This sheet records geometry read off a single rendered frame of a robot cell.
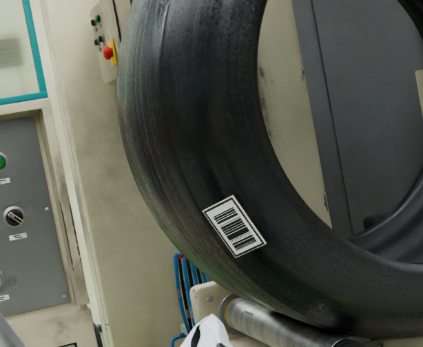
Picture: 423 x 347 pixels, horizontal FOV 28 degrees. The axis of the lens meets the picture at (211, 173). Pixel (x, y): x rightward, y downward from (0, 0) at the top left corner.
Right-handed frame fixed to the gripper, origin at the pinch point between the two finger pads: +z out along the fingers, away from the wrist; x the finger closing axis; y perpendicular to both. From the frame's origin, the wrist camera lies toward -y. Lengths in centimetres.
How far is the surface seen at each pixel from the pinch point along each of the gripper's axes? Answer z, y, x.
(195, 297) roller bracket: 31.1, 20.3, -27.8
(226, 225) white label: 13.7, 1.2, -0.8
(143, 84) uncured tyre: 25.4, -11.7, -2.9
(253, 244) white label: 12.7, 4.1, 0.4
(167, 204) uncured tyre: 20.3, -0.7, -9.1
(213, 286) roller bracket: 32.9, 21.5, -25.8
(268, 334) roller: 19.7, 21.9, -14.2
